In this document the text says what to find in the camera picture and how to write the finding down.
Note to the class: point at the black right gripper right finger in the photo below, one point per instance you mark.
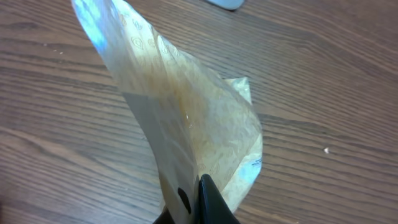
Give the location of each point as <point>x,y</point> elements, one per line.
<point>212,207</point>

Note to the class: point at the beige snack bag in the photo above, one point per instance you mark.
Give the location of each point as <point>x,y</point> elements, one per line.
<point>194,121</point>

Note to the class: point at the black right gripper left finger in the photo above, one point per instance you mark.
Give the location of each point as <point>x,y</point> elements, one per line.
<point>164,217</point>

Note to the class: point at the white barcode scanner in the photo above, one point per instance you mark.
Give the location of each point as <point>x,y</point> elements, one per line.
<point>227,4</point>

